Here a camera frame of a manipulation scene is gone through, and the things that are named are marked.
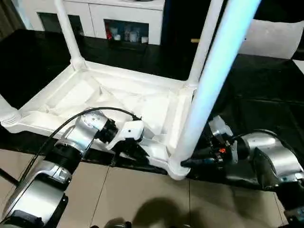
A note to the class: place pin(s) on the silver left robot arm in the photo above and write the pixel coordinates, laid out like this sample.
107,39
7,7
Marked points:
71,142

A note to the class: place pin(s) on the brown curtain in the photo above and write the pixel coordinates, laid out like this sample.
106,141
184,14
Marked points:
9,16

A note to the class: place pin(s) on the grey left robot leg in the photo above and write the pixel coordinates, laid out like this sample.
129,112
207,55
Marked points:
118,224

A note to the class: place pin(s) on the white cabinet with glass doors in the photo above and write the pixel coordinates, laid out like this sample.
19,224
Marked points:
95,12

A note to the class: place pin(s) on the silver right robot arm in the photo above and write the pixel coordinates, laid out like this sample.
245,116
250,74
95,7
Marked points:
278,154

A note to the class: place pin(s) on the small tan block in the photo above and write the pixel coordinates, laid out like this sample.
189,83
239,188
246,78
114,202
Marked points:
194,40

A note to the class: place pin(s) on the grey cushion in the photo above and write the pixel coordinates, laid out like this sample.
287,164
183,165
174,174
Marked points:
273,38

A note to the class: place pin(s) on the white plastic table leg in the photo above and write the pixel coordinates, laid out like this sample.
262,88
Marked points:
213,71
206,42
8,111
67,33

